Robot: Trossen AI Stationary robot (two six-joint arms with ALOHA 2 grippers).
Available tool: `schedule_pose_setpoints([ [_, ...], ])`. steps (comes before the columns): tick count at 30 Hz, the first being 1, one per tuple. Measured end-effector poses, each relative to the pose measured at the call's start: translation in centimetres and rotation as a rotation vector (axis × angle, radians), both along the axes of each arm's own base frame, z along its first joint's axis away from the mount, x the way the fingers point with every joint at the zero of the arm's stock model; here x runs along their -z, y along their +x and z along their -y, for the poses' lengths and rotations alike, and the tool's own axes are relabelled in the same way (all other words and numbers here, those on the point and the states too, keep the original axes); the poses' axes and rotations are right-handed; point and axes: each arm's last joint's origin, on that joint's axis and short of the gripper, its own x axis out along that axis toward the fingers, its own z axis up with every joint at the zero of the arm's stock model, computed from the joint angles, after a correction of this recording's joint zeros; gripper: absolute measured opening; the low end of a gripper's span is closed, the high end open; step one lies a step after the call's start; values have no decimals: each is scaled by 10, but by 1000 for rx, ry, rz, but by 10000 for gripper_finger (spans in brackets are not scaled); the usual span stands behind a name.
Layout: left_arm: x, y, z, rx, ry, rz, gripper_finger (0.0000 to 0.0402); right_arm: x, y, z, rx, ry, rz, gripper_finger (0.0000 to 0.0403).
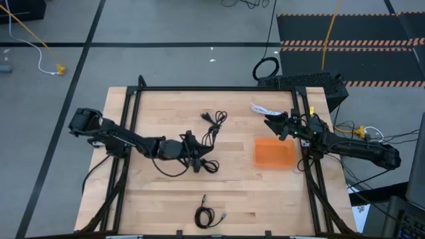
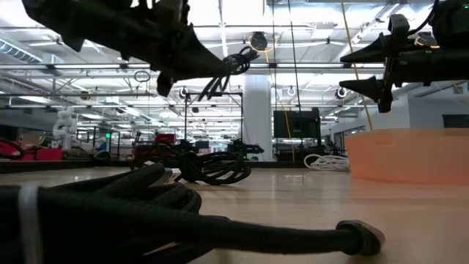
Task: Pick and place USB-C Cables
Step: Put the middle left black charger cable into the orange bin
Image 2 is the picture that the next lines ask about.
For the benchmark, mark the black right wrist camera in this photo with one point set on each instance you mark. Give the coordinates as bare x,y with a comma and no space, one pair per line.
452,22

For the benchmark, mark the white building pillar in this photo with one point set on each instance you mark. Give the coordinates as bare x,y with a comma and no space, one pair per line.
258,117

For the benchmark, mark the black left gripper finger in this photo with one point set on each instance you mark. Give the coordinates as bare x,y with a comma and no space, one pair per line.
198,69
199,49

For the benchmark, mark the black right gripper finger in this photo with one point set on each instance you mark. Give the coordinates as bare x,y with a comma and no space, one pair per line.
372,51
368,88

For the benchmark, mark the black background robot arm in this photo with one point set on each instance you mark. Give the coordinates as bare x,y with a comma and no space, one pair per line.
245,149

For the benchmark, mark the orange plastic bin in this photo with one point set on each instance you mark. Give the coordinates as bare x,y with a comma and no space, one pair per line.
403,157

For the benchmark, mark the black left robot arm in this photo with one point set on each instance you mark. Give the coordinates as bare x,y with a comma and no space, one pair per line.
73,22

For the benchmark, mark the red storage box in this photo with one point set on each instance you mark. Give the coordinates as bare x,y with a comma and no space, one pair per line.
48,154

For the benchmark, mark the black monitor screen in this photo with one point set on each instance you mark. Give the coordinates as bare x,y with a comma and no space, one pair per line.
297,124

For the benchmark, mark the white robot figure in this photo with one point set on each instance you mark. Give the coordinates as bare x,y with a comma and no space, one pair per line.
65,126

